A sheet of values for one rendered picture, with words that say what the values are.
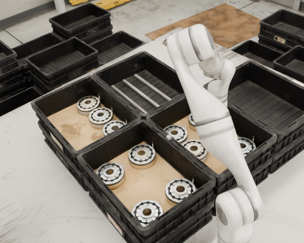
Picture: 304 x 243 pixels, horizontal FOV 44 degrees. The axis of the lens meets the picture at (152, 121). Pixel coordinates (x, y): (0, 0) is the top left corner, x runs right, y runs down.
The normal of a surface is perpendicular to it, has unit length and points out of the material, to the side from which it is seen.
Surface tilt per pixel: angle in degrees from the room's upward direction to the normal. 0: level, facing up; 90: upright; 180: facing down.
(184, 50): 68
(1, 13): 90
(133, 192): 0
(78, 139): 0
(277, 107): 0
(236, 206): 26
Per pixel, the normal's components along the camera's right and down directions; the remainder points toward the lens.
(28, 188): -0.07, -0.74
